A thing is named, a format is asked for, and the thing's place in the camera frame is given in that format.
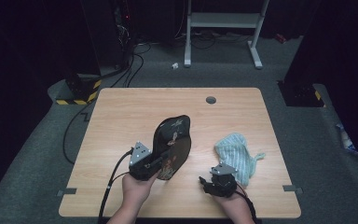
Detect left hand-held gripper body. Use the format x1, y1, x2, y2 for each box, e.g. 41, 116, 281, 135
128, 141, 164, 182

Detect dark equipment rack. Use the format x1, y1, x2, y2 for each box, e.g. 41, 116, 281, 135
111, 0, 138, 71

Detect black floral lacquer tray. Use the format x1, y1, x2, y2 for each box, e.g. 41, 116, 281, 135
151, 114, 193, 181

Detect left hand-held gripper cable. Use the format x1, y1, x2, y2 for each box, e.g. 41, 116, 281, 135
97, 147, 135, 224

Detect small red object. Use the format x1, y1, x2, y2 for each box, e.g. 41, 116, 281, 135
274, 32, 289, 45

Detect person's left hand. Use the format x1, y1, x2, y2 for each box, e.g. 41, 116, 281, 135
121, 169, 161, 217

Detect grey tape strip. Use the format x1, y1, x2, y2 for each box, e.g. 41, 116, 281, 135
282, 184, 304, 193
56, 188, 78, 198

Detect light blue striped cloth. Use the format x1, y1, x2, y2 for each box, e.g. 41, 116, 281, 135
213, 132, 267, 188

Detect person's right hand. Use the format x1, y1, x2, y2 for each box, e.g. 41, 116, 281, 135
213, 188, 256, 224

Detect hand-held gripper cable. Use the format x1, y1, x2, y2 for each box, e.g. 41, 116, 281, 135
97, 147, 135, 224
233, 189, 258, 224

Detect black cable tangle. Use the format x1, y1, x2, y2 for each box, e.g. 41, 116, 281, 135
174, 28, 254, 50

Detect blue white packet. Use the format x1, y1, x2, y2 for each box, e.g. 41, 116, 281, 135
335, 122, 358, 155

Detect white metal stand frame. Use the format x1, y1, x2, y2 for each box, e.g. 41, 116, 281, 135
184, 0, 270, 70

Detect right hand-held gripper cable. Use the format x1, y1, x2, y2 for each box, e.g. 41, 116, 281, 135
233, 189, 258, 224

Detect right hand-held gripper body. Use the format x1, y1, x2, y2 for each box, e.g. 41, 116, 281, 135
204, 162, 240, 199

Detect black yellow striped base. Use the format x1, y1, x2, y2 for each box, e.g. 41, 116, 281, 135
55, 73, 103, 105
277, 80, 326, 108

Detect black floor cable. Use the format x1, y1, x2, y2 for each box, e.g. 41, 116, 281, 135
62, 62, 129, 165
126, 43, 153, 89

